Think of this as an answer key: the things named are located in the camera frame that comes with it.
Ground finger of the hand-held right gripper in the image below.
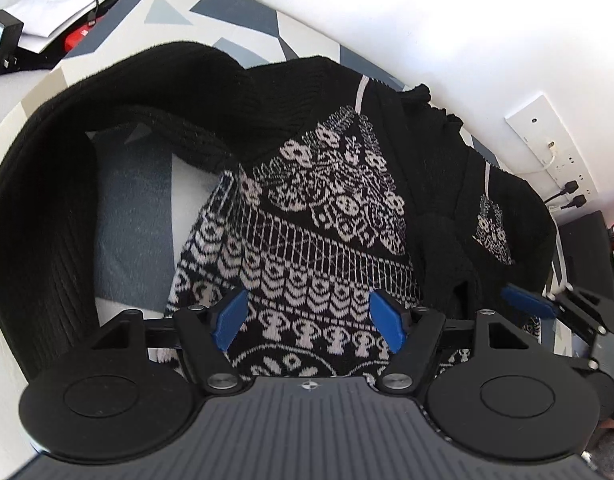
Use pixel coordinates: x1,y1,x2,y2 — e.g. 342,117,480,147
504,284,614,336

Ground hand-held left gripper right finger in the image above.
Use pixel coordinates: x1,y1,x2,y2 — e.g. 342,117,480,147
369,289,540,395

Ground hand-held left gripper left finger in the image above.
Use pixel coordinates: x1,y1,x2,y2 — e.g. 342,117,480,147
87,287,250,393

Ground black white patterned sweater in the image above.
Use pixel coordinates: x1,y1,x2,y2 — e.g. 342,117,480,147
0,42,560,396

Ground black box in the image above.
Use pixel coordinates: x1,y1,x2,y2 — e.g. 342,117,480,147
557,210,614,311

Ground black power plug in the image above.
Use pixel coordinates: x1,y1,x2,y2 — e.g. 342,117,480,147
549,194,588,213
546,180,580,203

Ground red box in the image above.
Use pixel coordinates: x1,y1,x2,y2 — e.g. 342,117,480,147
64,17,105,53

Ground black power adapter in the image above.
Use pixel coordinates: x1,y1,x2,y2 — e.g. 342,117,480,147
0,10,24,77

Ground white papers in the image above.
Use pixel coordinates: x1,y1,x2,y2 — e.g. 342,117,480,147
0,0,153,53

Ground white charger cable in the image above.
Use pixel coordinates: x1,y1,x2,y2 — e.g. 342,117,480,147
519,141,560,176

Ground white wall socket strip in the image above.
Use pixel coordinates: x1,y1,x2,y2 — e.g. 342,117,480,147
504,91,596,207

